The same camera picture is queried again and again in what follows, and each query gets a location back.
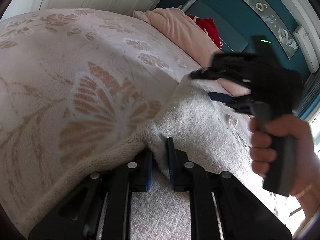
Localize peach duvet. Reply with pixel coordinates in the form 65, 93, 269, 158
132, 7, 251, 98

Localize teal upholstered headboard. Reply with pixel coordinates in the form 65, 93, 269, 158
178, 0, 248, 53

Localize grey window curtain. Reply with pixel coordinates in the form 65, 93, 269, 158
296, 69, 319, 120

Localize framed floral wall art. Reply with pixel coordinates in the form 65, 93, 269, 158
242, 0, 298, 60

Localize red pillow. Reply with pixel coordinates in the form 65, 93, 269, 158
187, 14, 223, 50

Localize white air conditioner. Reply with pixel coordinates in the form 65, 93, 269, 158
293, 25, 319, 74

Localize pink floral bedspread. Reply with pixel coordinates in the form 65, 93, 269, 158
0, 7, 251, 238

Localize person right hand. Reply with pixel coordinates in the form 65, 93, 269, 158
250, 114, 319, 220

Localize cream knit sweater black hearts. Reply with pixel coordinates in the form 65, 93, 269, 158
8, 73, 304, 239

